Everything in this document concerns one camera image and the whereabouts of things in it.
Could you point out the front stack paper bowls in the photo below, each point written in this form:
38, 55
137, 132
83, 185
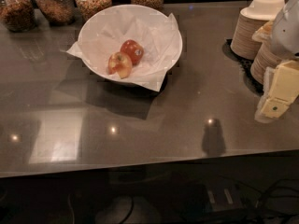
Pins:
264, 58

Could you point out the white paper liner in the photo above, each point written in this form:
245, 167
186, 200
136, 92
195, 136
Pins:
155, 47

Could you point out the white bowl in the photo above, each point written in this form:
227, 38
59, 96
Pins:
130, 19

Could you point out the stack paper bowls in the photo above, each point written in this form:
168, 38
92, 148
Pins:
250, 19
264, 58

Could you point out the yellow-red apple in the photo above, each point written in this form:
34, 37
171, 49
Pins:
120, 63

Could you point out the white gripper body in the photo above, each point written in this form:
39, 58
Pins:
286, 32

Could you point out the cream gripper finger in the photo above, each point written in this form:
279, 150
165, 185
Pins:
280, 89
263, 33

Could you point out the glass jar far left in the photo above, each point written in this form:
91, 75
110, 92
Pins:
17, 15

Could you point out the red apple with sticker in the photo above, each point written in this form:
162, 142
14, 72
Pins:
133, 50

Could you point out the black mat under stacks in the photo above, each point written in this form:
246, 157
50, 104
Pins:
245, 65

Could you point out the rear stack paper bowls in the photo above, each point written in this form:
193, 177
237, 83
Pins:
250, 19

